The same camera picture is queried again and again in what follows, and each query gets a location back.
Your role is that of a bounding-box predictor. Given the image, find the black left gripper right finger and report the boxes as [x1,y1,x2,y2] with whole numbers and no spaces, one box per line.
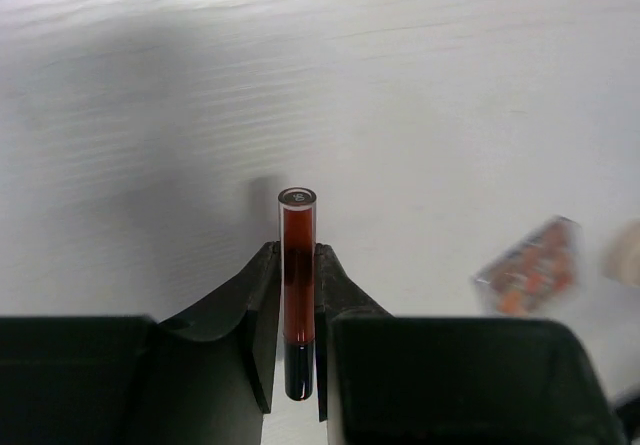
[315,245,628,444]

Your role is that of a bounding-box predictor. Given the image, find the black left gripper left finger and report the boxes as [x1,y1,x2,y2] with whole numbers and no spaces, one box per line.
[1,242,280,444]

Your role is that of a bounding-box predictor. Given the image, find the red lip gloss black cap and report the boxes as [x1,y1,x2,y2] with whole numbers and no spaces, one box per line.
[278,187,317,401]

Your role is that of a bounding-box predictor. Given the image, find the orange eyeshadow palette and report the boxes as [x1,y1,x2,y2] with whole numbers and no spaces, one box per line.
[472,216,581,318]

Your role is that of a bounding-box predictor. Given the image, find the round beige powder compact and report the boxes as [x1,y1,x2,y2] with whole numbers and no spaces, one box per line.
[604,220,640,287]

